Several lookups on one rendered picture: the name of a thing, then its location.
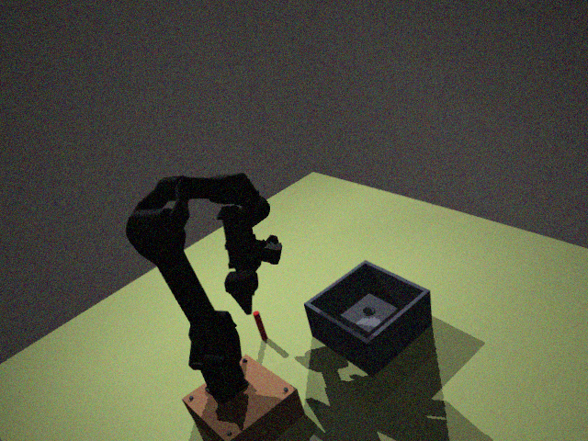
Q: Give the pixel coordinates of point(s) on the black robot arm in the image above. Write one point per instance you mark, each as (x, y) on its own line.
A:
(159, 235)

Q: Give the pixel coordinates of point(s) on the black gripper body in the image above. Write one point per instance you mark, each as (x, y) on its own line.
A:
(240, 259)

